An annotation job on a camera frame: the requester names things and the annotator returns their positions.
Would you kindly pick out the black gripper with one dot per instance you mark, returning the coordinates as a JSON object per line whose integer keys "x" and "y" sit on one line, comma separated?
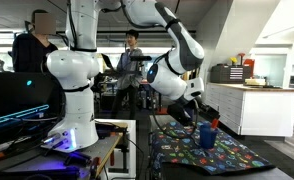
{"x": 197, "y": 107}

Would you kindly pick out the white marker with red cap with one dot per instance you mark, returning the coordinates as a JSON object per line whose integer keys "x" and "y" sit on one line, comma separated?
{"x": 215, "y": 123}

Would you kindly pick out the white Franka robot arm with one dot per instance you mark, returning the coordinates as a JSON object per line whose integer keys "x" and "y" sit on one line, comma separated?
{"x": 75, "y": 100}

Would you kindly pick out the blue plastic cup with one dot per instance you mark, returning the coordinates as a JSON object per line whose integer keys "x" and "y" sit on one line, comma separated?
{"x": 207, "y": 138}

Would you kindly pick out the dark apron with colourful print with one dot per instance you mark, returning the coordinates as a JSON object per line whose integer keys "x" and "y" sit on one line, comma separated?
{"x": 187, "y": 153}

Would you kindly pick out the black tool chest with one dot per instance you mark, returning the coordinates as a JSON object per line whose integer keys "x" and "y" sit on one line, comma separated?
{"x": 225, "y": 74}

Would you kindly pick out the beige flat box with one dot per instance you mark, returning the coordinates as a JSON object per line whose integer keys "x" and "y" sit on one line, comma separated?
{"x": 255, "y": 82}

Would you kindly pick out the white drawer cabinet wooden top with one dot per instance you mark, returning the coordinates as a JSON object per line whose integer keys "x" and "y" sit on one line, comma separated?
{"x": 267, "y": 110}

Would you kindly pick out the yellow object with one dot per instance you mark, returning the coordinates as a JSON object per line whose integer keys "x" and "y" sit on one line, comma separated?
{"x": 233, "y": 61}

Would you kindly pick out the red machine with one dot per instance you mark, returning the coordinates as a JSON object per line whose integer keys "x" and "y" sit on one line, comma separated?
{"x": 249, "y": 66}

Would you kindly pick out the red table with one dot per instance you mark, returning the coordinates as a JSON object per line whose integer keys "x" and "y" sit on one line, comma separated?
{"x": 144, "y": 81}

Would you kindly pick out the person in grey shirt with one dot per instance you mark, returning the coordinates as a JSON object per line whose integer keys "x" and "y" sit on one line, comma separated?
{"x": 128, "y": 73}

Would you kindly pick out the person in black top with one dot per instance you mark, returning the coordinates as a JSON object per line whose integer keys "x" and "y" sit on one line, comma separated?
{"x": 28, "y": 53}

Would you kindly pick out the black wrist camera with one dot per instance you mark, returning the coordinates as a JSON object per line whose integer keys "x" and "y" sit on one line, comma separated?
{"x": 180, "y": 115}

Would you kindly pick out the black camera on stand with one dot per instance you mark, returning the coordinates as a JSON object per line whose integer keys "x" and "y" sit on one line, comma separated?
{"x": 141, "y": 58}

